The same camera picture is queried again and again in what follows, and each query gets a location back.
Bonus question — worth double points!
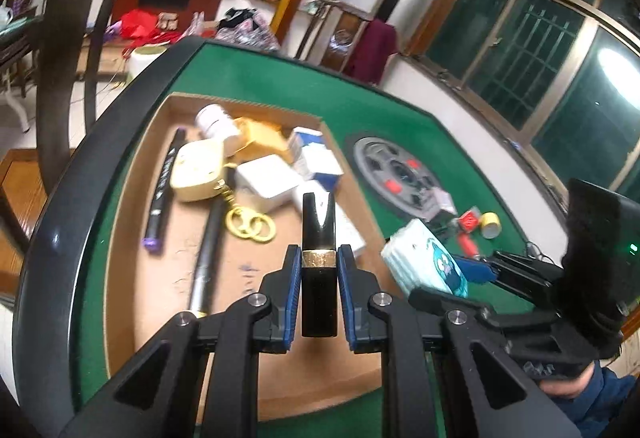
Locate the carved wooden chair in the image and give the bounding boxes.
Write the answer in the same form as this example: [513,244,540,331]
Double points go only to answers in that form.
[295,0,396,84]

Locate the maroon cloth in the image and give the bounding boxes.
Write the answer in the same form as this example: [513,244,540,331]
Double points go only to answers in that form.
[342,18,398,86]

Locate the dark wooden chair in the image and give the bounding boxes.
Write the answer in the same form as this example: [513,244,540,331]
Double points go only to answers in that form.
[37,0,153,189]

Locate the floral cloth pile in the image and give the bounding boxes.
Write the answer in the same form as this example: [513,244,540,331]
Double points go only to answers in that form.
[215,8,281,51]

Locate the person's right hand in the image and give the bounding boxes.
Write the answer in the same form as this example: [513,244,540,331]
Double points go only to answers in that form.
[541,361,597,400]

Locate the white bin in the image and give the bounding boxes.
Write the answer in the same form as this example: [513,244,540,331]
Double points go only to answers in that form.
[129,45,166,84]

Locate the red and grey box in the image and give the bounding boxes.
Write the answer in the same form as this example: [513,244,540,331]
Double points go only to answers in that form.
[452,210,483,234]

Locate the yellow snack packet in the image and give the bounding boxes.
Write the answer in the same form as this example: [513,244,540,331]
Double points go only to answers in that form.
[234,117,292,164]

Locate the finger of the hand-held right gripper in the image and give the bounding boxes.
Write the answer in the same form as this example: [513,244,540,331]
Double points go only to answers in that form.
[409,286,547,326]
[456,250,565,303]

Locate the plain white box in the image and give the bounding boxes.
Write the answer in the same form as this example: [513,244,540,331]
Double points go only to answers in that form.
[234,154,301,214]

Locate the large barred window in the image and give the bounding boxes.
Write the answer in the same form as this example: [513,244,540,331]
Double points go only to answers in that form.
[415,0,640,199]

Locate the shallow cardboard box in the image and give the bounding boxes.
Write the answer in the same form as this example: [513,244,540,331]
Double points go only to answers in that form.
[102,92,401,424]

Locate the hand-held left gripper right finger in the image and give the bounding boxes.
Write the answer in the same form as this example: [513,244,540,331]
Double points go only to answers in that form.
[336,243,582,438]

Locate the black tube gold band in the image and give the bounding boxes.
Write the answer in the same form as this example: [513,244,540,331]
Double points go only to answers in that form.
[301,192,337,338]

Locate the long black stick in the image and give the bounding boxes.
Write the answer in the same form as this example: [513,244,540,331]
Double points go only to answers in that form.
[187,167,237,319]

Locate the cream case gold keyring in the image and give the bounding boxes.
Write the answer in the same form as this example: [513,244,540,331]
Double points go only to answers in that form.
[170,140,278,244]

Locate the red cloth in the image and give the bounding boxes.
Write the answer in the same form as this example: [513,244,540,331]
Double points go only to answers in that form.
[120,9,166,44]

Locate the round mahjong table console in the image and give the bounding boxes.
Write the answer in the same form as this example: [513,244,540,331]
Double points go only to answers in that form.
[352,135,446,221]

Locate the black marker purple ends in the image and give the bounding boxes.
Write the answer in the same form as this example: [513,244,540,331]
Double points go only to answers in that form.
[143,128,188,254]

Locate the cartoon tissue packet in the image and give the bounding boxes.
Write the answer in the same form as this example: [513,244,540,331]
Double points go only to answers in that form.
[381,218,468,296]

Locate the yellow tape roll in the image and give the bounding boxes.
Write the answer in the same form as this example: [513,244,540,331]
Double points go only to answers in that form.
[480,212,501,239]

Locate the person's right forearm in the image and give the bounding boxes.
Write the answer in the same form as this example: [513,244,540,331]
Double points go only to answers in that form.
[570,363,638,431]

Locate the blue and white box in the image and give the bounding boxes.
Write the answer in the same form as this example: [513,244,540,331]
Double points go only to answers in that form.
[287,127,325,164]
[299,144,346,193]

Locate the white pill bottle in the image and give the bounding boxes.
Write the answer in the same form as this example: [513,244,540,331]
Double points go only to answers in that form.
[195,104,241,156]

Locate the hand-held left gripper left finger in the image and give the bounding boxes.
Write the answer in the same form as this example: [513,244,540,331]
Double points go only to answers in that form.
[60,243,303,438]

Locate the small clear sachet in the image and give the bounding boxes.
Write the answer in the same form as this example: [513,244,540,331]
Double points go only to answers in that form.
[425,190,456,219]

